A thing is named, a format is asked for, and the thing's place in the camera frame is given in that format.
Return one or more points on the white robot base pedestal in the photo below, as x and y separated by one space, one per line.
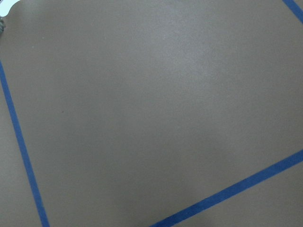
6 6

